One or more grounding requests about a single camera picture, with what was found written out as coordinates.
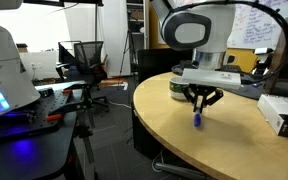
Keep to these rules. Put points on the black perforated breadboard plate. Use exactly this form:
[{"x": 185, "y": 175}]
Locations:
[{"x": 32, "y": 119}]

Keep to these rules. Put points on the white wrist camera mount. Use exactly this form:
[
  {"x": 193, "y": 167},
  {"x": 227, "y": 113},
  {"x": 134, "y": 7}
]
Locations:
[{"x": 212, "y": 78}]

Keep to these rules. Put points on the orange-handled metal clamp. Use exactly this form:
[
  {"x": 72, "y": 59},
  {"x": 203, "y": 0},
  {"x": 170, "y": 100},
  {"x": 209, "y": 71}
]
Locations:
[{"x": 54, "y": 117}]

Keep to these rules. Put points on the black table base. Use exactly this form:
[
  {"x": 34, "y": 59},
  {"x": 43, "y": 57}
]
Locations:
[{"x": 144, "y": 142}]

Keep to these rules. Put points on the green and white cup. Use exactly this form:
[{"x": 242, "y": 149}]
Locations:
[{"x": 175, "y": 88}]

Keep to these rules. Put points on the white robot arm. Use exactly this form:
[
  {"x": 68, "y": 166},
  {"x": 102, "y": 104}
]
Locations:
[{"x": 203, "y": 26}]

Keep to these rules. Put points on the black camera tripod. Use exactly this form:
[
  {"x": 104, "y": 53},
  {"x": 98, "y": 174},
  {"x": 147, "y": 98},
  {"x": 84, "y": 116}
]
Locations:
[{"x": 129, "y": 48}]

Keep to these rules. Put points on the white cardboard box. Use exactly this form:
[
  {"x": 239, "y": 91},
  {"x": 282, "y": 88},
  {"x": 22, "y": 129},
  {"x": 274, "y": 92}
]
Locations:
[{"x": 275, "y": 110}]

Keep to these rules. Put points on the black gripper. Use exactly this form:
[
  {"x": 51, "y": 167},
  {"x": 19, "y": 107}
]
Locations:
[{"x": 209, "y": 94}]

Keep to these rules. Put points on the black mesh office chair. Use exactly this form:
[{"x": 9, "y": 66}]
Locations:
[{"x": 85, "y": 64}]

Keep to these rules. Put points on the whiteboard with writing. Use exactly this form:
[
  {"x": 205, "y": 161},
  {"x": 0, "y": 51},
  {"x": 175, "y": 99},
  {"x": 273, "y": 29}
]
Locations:
[{"x": 254, "y": 28}]

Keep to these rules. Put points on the white marker with blue cap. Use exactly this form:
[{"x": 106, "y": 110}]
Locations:
[{"x": 197, "y": 120}]

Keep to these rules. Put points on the round light wooden table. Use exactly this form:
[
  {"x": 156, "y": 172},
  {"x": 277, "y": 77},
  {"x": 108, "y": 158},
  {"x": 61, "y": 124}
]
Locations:
[{"x": 233, "y": 142}]

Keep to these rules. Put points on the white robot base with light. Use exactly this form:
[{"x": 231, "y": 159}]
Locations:
[{"x": 16, "y": 88}]

